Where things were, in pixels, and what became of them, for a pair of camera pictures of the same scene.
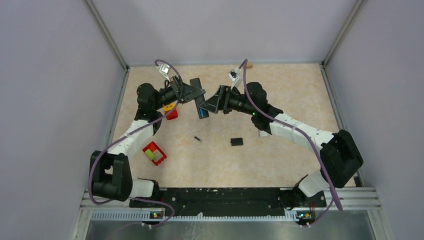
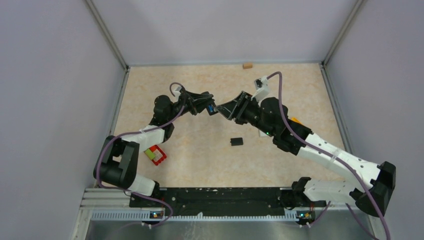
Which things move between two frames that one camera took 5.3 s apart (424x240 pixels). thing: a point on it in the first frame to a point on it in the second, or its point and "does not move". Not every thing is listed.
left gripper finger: x=187 y=88 to x=196 y=96
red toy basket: x=160 y=155 does not move
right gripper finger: x=218 y=97 to x=239 y=103
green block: x=150 y=154 does not move
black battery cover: x=236 y=141 does not move
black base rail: x=162 y=203 does not move
